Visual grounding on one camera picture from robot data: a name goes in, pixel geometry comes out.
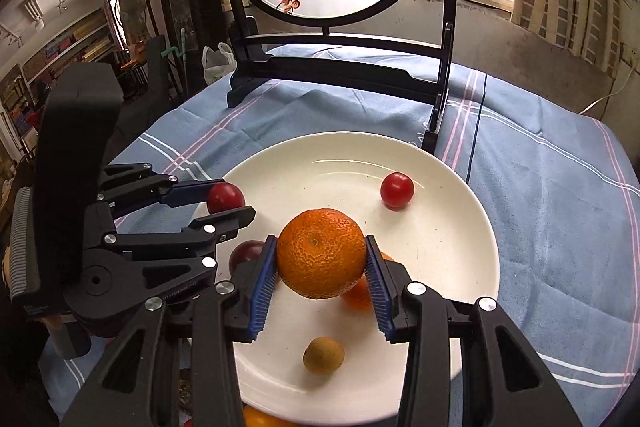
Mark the white round plate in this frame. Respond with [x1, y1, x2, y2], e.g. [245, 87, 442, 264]
[192, 131, 501, 426]

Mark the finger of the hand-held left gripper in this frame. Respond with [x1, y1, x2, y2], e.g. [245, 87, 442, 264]
[102, 206, 257, 269]
[97, 163, 222, 219]

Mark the black chair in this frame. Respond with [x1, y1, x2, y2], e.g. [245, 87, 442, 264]
[144, 34, 183, 102]

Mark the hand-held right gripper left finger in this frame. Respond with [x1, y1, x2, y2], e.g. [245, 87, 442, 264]
[60, 234, 279, 427]

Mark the blue striped tablecloth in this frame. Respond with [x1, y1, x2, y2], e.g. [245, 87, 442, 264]
[37, 44, 640, 427]

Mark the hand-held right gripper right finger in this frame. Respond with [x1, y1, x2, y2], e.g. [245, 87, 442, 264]
[365, 234, 583, 427]

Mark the green plastic handle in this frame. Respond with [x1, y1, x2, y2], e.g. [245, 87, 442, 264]
[161, 29, 187, 72]

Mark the standing fan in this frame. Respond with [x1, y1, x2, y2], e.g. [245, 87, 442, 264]
[120, 0, 149, 45]

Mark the white plastic bag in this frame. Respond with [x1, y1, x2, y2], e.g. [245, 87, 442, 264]
[201, 42, 237, 85]

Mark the white cable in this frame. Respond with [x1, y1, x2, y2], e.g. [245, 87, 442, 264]
[577, 69, 640, 115]

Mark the small orange tangerine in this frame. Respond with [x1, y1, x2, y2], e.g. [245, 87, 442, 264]
[341, 252, 396, 312]

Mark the brown-green longan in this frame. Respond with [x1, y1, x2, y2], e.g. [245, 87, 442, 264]
[303, 337, 346, 376]

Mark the large orange tangerine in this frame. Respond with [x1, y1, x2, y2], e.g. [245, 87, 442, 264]
[276, 208, 367, 300]

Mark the dark red tomato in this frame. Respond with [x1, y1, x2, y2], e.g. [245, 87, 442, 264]
[206, 183, 246, 215]

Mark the dark purple plum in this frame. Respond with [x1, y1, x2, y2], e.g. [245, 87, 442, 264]
[229, 240, 267, 273]

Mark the bookshelf with books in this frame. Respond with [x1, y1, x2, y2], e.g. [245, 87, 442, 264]
[0, 7, 121, 152]

